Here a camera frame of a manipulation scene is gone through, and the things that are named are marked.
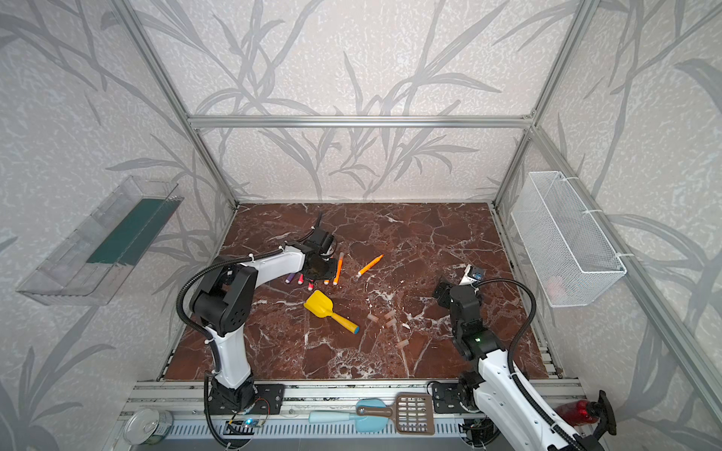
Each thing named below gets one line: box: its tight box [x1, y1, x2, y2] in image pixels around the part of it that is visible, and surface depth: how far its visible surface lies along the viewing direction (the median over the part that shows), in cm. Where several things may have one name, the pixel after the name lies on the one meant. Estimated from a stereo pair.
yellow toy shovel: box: [303, 289, 361, 335], surface depth 92 cm
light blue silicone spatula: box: [308, 398, 390, 434], surface depth 72 cm
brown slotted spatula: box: [356, 392, 436, 436], surface depth 73 cm
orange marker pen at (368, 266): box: [356, 253, 385, 278], surface depth 103 cm
